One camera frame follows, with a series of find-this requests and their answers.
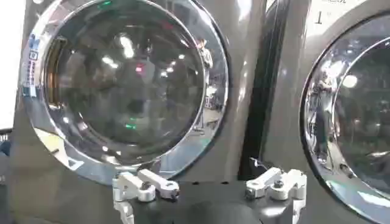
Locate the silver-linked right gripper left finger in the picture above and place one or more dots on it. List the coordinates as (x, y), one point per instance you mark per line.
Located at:
(143, 185)

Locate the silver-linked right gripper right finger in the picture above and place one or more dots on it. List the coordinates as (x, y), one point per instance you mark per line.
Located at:
(280, 184)

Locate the grey dryer with sticker-marked door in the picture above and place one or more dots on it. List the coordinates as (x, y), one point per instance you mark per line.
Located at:
(240, 91)

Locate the round chrome glass door plain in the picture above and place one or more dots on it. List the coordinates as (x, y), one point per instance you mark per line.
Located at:
(356, 115)

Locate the round chrome door with stickers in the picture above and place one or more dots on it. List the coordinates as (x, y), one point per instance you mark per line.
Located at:
(125, 82)

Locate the grey dryer with plain door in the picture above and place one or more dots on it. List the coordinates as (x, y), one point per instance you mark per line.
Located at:
(292, 76)

